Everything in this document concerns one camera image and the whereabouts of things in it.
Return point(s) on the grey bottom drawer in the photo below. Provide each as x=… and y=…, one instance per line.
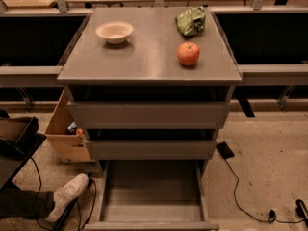
x=154, y=195

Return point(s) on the grey drawer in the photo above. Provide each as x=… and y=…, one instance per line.
x=150, y=144
x=154, y=195
x=149, y=115

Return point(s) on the grey drawer cabinet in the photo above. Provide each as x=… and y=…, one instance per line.
x=145, y=67

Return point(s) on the grey middle drawer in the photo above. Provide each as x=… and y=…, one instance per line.
x=150, y=144

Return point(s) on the grey top drawer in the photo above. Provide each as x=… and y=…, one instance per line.
x=149, y=115

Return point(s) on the red apple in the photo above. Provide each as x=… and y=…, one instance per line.
x=188, y=53

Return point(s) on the black power adapter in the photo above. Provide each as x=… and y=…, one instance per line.
x=225, y=151

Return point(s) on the orange item in box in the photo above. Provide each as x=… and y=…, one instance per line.
x=79, y=132

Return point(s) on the blue item in box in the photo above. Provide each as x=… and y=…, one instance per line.
x=71, y=128

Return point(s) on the white paper bowl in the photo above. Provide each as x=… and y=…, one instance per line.
x=115, y=32

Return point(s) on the cardboard box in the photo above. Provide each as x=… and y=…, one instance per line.
x=69, y=146

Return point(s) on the green chip bag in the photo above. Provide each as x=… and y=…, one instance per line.
x=191, y=22

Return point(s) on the white sneaker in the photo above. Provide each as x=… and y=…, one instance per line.
x=64, y=195

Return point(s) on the brown tray box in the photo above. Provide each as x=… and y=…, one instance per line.
x=17, y=131

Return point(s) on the dark side table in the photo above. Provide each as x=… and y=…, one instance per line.
x=10, y=166

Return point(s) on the dark trouser leg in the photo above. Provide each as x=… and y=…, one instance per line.
x=17, y=203

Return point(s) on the black device bottom right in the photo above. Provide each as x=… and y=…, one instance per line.
x=302, y=210

